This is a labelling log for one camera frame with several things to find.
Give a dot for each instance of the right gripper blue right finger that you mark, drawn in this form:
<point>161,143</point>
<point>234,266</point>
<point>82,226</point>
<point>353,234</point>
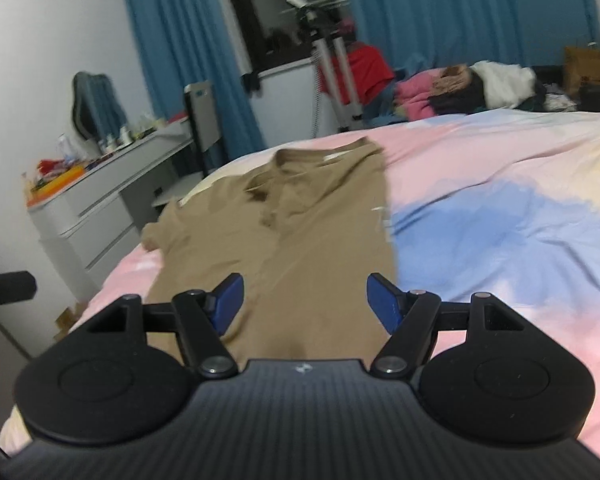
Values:
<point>398,310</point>

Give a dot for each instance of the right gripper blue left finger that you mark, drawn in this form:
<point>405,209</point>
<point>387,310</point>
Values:
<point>220,305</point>

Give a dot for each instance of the tan brown t-shirt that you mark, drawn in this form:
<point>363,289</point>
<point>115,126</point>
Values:
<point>305,231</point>

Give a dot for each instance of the pile of mixed clothes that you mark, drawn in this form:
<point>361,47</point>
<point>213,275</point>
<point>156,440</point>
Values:
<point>465,90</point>

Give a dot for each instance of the white dresser desk with drawers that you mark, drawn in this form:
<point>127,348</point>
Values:
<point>87,228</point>

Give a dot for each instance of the cardboard box on floor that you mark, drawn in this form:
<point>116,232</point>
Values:
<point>68,319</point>

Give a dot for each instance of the black chair with white seat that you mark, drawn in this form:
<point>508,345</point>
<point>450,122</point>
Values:
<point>208,145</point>

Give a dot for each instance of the orange box on dresser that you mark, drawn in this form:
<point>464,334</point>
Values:
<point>56,185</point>

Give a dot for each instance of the clear plastic bottle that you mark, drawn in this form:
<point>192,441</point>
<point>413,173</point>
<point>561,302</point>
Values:
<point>69,154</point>

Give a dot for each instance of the red garment on tripod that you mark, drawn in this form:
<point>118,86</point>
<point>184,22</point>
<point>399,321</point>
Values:
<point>371,73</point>

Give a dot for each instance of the blue curtain left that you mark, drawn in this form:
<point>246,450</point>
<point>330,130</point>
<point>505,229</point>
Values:
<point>185,41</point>

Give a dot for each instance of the blue curtain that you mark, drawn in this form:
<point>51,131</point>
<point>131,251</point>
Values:
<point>185,41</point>
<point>414,35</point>

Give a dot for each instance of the blue curtain right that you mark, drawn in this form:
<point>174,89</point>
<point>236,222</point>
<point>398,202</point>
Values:
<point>414,35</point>

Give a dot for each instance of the brown paper bag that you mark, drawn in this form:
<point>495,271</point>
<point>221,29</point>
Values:
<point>581,68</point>

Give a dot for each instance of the wavy frame vanity mirror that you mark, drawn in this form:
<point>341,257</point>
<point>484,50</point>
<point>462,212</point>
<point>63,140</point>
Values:
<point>96,112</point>

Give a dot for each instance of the silver camera tripod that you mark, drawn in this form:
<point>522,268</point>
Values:
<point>330,60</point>

